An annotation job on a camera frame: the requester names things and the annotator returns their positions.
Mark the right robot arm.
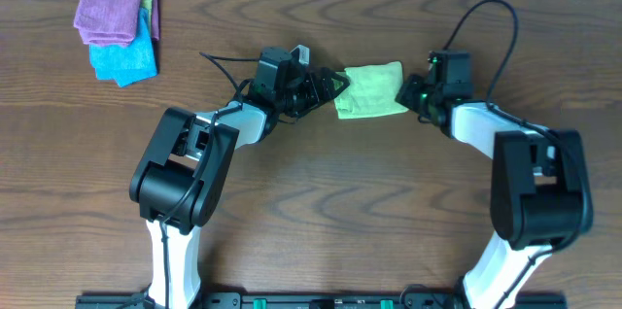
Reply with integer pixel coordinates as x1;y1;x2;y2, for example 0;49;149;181
396;50;593;308

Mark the blue folded cloth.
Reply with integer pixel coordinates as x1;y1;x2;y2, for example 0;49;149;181
89;8;157;87

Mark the purple folded cloth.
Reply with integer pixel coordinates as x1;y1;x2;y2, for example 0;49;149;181
73;0;160;47

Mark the light green microfiber cloth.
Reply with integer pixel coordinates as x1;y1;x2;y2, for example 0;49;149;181
334;61;408;120

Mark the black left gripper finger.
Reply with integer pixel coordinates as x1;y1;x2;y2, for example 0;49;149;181
326;69;350;89
325;86;347;102

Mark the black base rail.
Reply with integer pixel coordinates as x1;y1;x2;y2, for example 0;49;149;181
75;291;569;309

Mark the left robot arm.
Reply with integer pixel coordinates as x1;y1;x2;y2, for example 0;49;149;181
129;45;350;308

